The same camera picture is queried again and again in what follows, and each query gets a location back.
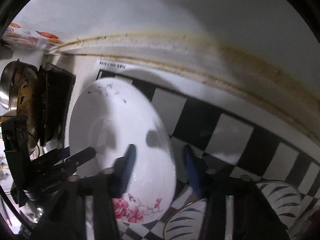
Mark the brown worn frying pan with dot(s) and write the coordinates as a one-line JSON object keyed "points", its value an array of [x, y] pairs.
{"points": [[27, 103]]}

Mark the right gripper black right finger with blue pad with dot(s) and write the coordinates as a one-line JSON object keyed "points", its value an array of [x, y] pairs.
{"points": [[215, 188]]}

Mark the black pan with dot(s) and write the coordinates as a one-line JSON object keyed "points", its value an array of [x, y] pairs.
{"points": [[56, 86]]}

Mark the black white checkered mat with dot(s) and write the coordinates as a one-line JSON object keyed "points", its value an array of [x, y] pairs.
{"points": [[225, 132]]}

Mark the white plate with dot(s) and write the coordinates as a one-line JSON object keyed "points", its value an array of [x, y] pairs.
{"points": [[267, 215], [110, 115]]}

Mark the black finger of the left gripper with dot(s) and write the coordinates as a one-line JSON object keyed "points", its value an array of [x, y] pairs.
{"points": [[79, 158]]}

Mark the stainless steel pot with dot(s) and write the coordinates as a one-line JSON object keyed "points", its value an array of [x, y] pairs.
{"points": [[10, 84]]}

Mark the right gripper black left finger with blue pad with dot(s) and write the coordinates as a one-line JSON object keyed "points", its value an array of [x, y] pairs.
{"points": [[66, 217]]}

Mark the white plate, blue stripes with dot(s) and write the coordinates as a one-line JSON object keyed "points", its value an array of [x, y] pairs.
{"points": [[267, 215]]}

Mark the colourful food wall sticker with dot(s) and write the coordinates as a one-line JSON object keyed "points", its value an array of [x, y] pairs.
{"points": [[16, 35]]}

